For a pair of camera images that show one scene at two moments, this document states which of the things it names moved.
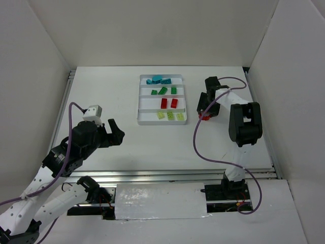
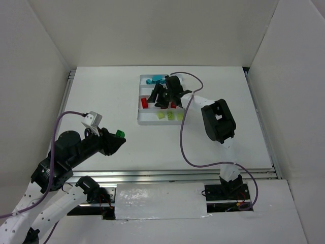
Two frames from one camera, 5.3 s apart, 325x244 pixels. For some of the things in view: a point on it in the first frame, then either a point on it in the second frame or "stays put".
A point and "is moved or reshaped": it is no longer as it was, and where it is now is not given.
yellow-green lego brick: [180, 116] stays put
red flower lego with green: [206, 116] is moved or reshaped
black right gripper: [207, 107] → [167, 94]
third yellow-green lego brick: [161, 115] stays put
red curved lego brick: [174, 103] stays put
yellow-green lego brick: [170, 116] stays put
